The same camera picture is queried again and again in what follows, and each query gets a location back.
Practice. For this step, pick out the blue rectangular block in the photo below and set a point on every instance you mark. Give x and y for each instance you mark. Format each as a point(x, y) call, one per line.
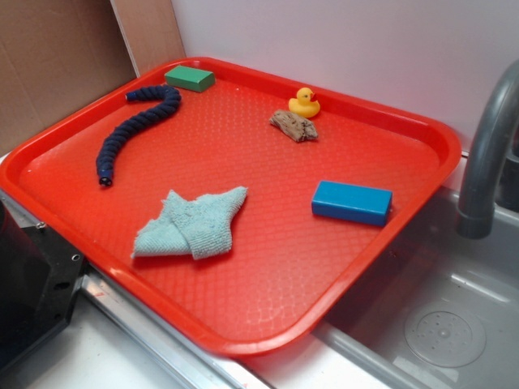
point(359, 204)

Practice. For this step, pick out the grey toy sink basin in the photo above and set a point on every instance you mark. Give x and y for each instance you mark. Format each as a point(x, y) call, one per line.
point(435, 310)

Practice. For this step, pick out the brown cardboard panel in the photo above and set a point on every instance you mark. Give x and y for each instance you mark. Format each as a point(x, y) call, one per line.
point(59, 56)

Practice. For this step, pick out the grey sink faucet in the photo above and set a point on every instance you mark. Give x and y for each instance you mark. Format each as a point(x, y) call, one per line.
point(491, 172)

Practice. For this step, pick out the yellow rubber duck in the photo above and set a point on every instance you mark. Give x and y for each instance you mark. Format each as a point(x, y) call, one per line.
point(305, 103)

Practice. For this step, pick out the brown wood chip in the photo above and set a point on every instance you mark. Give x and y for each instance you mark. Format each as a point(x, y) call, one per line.
point(297, 128)

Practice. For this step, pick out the black metal bracket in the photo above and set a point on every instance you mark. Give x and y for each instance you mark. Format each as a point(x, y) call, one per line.
point(40, 277)

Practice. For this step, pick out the red plastic tray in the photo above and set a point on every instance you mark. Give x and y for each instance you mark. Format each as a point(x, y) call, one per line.
point(287, 266)

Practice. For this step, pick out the light blue folded cloth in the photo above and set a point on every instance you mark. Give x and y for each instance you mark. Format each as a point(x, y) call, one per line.
point(200, 227)

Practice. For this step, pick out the green wooden block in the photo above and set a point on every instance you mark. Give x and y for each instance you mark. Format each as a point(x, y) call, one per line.
point(190, 78)

